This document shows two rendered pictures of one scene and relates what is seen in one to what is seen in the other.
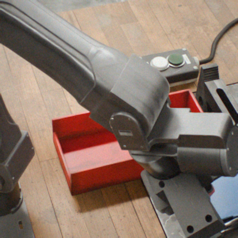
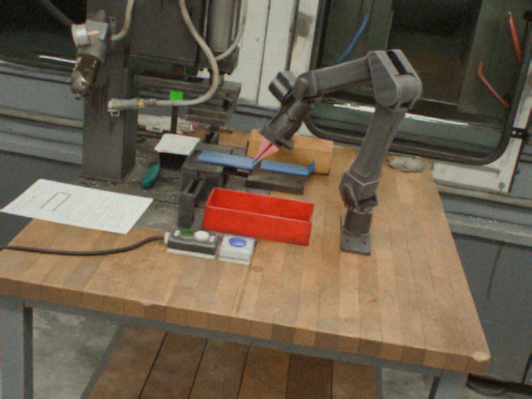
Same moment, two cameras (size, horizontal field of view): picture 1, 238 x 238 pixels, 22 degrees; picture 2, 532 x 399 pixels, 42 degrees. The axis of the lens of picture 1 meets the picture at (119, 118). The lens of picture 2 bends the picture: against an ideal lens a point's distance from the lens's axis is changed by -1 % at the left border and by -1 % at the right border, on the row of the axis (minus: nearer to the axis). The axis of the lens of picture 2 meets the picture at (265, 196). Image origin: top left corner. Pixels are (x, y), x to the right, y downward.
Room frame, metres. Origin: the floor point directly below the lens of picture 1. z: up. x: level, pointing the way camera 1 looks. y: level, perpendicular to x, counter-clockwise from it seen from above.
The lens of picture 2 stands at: (2.05, 0.61, 1.62)
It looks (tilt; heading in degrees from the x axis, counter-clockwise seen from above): 23 degrees down; 204
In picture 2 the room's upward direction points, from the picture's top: 8 degrees clockwise
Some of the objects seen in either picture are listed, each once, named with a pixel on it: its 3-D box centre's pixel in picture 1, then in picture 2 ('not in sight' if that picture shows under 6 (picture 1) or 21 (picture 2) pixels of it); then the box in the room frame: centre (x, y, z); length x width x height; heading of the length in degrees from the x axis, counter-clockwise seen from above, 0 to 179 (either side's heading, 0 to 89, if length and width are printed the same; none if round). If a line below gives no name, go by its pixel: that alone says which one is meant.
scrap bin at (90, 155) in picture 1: (133, 140); (259, 215); (0.67, -0.03, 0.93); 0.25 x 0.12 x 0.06; 111
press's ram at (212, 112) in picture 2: not in sight; (189, 63); (0.58, -0.31, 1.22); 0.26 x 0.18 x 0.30; 111
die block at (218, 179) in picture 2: not in sight; (206, 173); (0.54, -0.25, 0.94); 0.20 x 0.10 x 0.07; 21
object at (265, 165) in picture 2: not in sight; (288, 164); (0.30, -0.12, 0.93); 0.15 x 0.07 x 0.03; 113
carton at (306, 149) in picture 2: not in sight; (289, 152); (0.20, -0.17, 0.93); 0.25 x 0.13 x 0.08; 111
